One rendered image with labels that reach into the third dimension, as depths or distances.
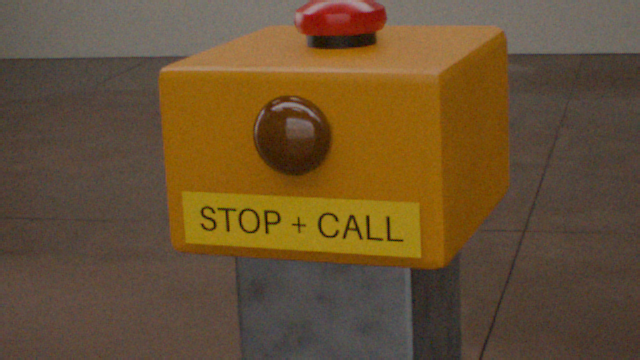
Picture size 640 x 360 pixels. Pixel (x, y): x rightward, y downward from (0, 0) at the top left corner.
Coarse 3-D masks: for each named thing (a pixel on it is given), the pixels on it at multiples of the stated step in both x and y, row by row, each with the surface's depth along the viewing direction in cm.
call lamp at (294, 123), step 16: (288, 96) 51; (272, 112) 51; (288, 112) 50; (304, 112) 50; (320, 112) 50; (256, 128) 51; (272, 128) 51; (288, 128) 50; (304, 128) 50; (320, 128) 50; (256, 144) 51; (272, 144) 51; (288, 144) 50; (304, 144) 50; (320, 144) 50; (272, 160) 51; (288, 160) 51; (304, 160) 51; (320, 160) 51
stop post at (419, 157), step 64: (192, 64) 53; (256, 64) 52; (320, 64) 51; (384, 64) 51; (448, 64) 51; (192, 128) 53; (384, 128) 50; (448, 128) 50; (192, 192) 54; (256, 192) 53; (320, 192) 52; (384, 192) 51; (448, 192) 50; (256, 256) 54; (320, 256) 52; (384, 256) 51; (448, 256) 51; (256, 320) 56; (320, 320) 55; (384, 320) 54; (448, 320) 59
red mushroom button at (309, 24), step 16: (320, 0) 55; (336, 0) 55; (352, 0) 55; (368, 0) 55; (304, 16) 55; (320, 16) 54; (336, 16) 54; (352, 16) 54; (368, 16) 54; (384, 16) 55; (304, 32) 55; (320, 32) 54; (336, 32) 54; (352, 32) 54; (368, 32) 55
